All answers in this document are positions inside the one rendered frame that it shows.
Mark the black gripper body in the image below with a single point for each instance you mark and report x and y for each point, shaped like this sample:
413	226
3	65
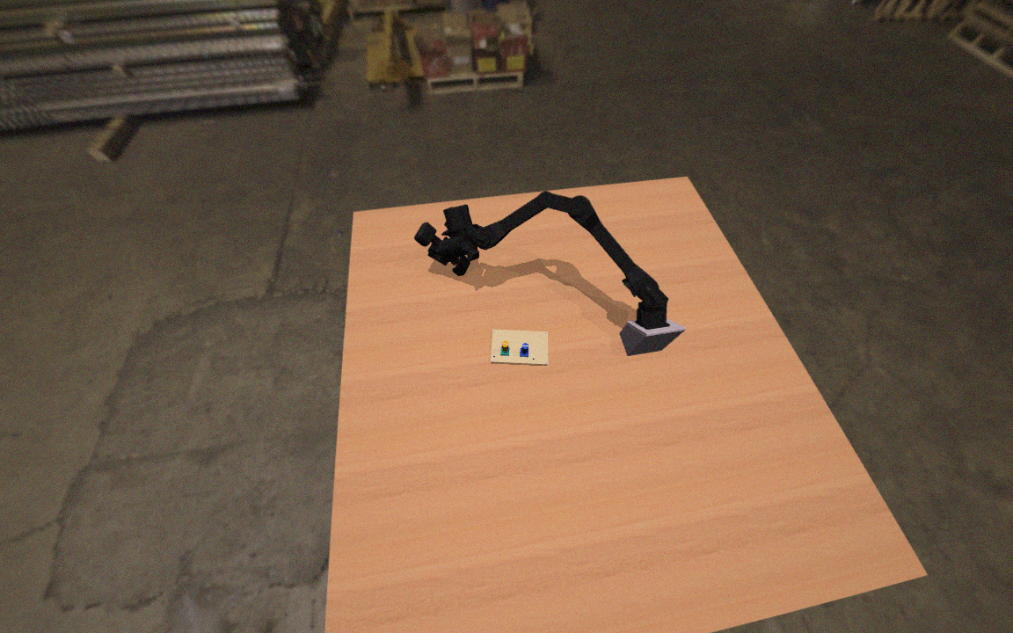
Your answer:
426	235

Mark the beige circuit board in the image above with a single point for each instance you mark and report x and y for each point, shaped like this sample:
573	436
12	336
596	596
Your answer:
530	347

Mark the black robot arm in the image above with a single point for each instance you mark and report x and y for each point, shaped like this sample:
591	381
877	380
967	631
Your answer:
651	312

